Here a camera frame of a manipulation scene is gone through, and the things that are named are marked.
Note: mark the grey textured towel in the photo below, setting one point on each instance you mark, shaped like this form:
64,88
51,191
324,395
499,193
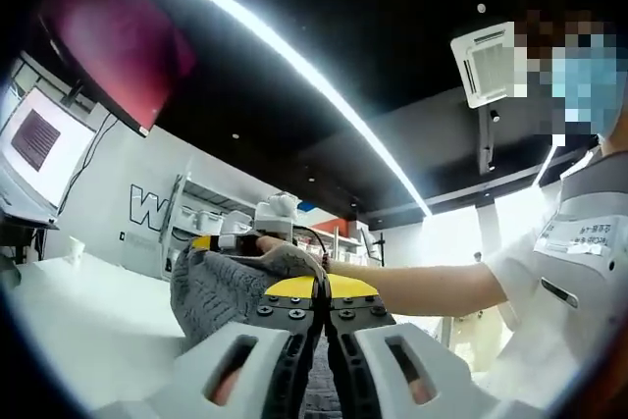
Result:
211,286

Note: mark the open laptop pink screen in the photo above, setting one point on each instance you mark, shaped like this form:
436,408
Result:
44,144

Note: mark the person's right hand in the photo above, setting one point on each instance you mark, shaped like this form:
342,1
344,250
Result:
267,244

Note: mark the grey metal shelf rack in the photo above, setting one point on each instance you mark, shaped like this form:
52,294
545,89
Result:
196,203

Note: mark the white paper cup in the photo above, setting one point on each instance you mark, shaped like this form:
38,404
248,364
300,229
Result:
74,249

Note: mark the long curved ceiling light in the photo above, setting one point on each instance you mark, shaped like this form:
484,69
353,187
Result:
294,61

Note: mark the red ceiling screen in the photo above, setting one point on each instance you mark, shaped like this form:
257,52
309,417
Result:
113,41

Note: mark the white chest-worn device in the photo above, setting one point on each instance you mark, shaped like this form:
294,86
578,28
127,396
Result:
589,267

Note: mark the ceiling air conditioner unit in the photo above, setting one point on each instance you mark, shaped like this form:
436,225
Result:
483,66

